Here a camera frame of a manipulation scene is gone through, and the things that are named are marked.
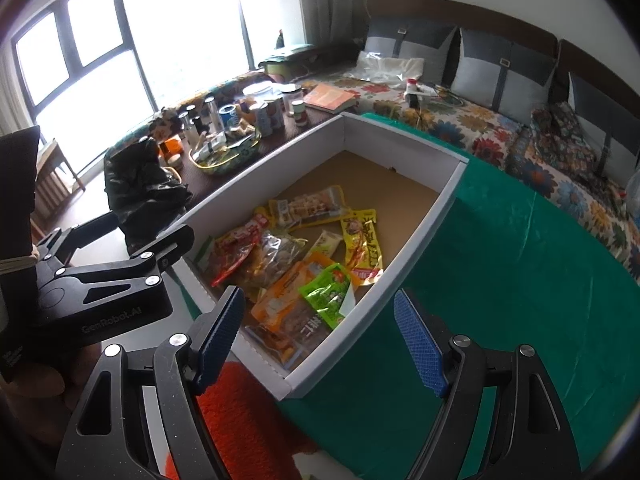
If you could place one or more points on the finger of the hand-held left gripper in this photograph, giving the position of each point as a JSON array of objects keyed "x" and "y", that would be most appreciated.
[
  {"x": 75, "y": 240},
  {"x": 165, "y": 245}
]

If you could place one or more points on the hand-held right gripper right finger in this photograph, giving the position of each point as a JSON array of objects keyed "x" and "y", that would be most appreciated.
[{"x": 420, "y": 340}]

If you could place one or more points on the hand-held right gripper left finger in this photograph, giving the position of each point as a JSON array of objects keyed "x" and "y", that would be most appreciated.
[{"x": 225, "y": 325}]

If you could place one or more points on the orange sausage packet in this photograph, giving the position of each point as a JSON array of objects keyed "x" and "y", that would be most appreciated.
[{"x": 280, "y": 295}]

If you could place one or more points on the white cardboard box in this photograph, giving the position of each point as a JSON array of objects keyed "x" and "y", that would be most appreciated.
[{"x": 350, "y": 340}]

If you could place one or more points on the red snack packet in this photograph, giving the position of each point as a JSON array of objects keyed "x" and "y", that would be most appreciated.
[{"x": 235, "y": 250}]

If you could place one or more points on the clear packet of round snacks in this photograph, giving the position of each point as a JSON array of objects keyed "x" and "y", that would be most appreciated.
[{"x": 277, "y": 255}]

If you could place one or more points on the green snack packet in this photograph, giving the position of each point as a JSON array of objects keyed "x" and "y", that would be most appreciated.
[{"x": 327, "y": 295}]

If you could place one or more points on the yellow printed snack packet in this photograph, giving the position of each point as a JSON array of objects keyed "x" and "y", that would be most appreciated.
[{"x": 362, "y": 245}]

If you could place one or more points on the cream long snack packet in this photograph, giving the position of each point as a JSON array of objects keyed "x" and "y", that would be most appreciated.
[{"x": 322, "y": 245}]

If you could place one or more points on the yellow packet of brown pastries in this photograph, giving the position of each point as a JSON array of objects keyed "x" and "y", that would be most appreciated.
[{"x": 310, "y": 207}]

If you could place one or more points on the black plastic bag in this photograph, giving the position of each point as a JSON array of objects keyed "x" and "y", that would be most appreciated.
[{"x": 145, "y": 190}]

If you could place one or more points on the wooden chair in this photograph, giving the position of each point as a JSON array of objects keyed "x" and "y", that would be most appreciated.
[{"x": 55, "y": 175}]

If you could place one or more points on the orange fluffy cloth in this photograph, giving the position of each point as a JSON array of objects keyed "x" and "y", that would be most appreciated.
[{"x": 240, "y": 420}]

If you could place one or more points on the green velvet blanket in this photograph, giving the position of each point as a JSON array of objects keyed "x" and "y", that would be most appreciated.
[{"x": 500, "y": 285}]

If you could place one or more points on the small orange box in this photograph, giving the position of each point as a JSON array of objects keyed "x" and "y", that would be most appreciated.
[{"x": 171, "y": 147}]

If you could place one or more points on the floral tray basket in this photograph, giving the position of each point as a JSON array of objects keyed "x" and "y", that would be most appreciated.
[{"x": 235, "y": 157}]

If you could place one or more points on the clear bottle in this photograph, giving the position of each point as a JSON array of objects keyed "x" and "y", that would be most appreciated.
[{"x": 211, "y": 112}]

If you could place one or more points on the blue can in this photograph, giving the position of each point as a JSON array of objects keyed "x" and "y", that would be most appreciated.
[{"x": 228, "y": 117}]

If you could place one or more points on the dark wooden table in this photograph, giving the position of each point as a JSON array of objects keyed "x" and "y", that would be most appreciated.
[{"x": 280, "y": 142}]

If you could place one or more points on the silver can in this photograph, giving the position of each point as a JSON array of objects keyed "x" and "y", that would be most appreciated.
[
  {"x": 260, "y": 120},
  {"x": 277, "y": 115}
]

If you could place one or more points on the white lidded jar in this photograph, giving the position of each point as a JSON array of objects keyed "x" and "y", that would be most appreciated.
[{"x": 261, "y": 92}]

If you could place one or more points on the small red label jar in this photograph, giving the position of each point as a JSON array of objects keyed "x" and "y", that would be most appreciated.
[{"x": 299, "y": 112}]

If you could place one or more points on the glass jar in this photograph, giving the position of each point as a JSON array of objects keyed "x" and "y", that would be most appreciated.
[{"x": 291, "y": 100}]

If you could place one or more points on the orange book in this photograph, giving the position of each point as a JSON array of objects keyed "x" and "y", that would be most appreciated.
[{"x": 327, "y": 97}]

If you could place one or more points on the dark framed window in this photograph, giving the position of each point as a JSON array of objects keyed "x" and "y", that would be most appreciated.
[{"x": 175, "y": 20}]

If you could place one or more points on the red capped bottle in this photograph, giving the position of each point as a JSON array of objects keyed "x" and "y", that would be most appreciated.
[{"x": 414, "y": 95}]

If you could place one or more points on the dark floral garment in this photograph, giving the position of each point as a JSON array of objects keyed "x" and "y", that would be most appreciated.
[{"x": 565, "y": 140}]

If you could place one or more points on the white plastic package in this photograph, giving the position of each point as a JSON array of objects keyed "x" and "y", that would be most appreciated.
[{"x": 390, "y": 67}]

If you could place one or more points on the grey two-tone pillow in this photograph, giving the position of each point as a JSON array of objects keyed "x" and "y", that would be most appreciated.
[
  {"x": 610, "y": 125},
  {"x": 410, "y": 42},
  {"x": 500, "y": 70}
]

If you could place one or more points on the grey curtain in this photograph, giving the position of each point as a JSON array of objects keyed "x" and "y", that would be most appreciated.
[{"x": 330, "y": 0}]

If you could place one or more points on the brown headboard panel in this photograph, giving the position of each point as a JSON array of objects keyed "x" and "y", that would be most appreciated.
[
  {"x": 475, "y": 15},
  {"x": 600, "y": 62}
]

